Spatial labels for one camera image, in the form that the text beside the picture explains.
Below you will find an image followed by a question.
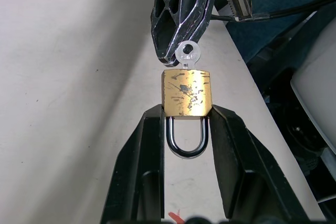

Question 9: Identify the silver padlock key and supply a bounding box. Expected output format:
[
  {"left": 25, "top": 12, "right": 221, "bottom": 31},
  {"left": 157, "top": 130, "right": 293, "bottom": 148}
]
[{"left": 174, "top": 40, "right": 202, "bottom": 70}]

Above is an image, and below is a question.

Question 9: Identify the black round machine base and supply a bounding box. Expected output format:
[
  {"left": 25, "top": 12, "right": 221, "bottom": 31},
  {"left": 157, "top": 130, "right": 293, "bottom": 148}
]
[{"left": 283, "top": 108, "right": 329, "bottom": 178}]

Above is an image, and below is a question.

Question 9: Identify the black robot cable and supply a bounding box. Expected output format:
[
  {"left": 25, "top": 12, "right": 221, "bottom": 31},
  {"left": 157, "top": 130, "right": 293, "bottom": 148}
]
[{"left": 209, "top": 0, "right": 336, "bottom": 23}]

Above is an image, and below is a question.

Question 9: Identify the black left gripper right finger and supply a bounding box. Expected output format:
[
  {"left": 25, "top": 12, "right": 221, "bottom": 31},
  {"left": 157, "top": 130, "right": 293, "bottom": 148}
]
[{"left": 208, "top": 104, "right": 312, "bottom": 224}]

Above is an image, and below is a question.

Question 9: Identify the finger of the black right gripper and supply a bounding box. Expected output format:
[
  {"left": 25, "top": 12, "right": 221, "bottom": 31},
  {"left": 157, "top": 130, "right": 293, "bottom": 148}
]
[
  {"left": 175, "top": 0, "right": 222, "bottom": 49},
  {"left": 150, "top": 0, "right": 188, "bottom": 68}
]

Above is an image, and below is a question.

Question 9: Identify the brass padlock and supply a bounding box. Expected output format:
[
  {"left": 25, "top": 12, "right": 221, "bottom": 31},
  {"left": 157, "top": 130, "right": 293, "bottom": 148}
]
[{"left": 160, "top": 68, "right": 213, "bottom": 160}]

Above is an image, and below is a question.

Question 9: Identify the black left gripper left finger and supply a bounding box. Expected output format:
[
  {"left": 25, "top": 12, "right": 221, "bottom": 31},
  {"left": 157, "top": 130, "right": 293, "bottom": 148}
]
[{"left": 100, "top": 104, "right": 166, "bottom": 224}]

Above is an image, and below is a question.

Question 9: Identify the white rounded panel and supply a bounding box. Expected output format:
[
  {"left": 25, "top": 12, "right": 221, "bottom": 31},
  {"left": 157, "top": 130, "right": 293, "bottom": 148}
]
[{"left": 290, "top": 31, "right": 336, "bottom": 155}]

